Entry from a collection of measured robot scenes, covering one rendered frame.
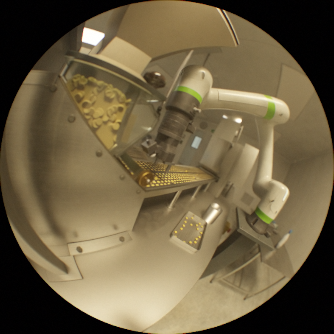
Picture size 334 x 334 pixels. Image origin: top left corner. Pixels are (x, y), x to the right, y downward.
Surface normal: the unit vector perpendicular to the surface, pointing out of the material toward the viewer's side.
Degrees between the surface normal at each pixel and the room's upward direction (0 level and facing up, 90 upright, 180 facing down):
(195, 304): 0
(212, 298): 0
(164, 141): 99
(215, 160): 90
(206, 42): 114
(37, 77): 90
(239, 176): 90
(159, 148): 90
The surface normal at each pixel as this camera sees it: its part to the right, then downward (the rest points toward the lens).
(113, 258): 0.40, -0.88
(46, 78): 0.67, 0.47
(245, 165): -0.63, -0.06
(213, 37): 0.45, 0.79
